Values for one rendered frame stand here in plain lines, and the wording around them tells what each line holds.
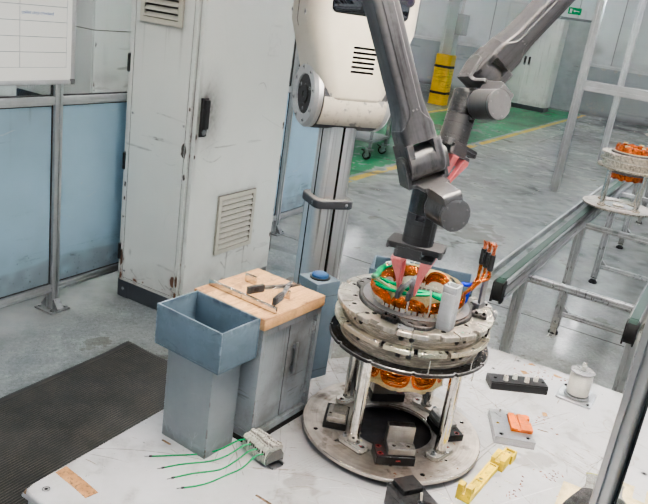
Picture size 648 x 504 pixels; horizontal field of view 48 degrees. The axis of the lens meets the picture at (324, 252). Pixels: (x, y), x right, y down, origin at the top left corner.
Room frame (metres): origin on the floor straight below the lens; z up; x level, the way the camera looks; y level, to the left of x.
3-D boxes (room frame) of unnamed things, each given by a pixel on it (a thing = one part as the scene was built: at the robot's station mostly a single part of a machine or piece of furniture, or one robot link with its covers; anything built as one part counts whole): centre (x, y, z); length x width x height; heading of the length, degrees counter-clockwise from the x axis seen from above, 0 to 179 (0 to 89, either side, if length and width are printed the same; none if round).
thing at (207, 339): (1.26, 0.20, 0.92); 0.17 x 0.11 x 0.28; 57
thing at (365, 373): (1.29, -0.12, 0.91); 0.02 x 0.02 x 0.21
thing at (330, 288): (1.61, 0.00, 0.91); 0.07 x 0.07 x 0.25; 42
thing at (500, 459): (1.27, -0.40, 0.80); 0.22 x 0.04 x 0.03; 146
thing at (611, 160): (4.04, -1.61, 0.94); 0.39 x 0.39 x 0.30
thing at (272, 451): (1.23, 0.06, 0.80); 0.10 x 0.05 x 0.04; 46
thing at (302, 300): (1.39, 0.12, 1.05); 0.20 x 0.19 x 0.02; 147
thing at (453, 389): (1.30, -0.30, 0.91); 0.02 x 0.02 x 0.21
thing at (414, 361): (1.38, -0.20, 1.05); 0.29 x 0.29 x 0.06
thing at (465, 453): (1.38, -0.20, 0.80); 0.39 x 0.39 x 0.01
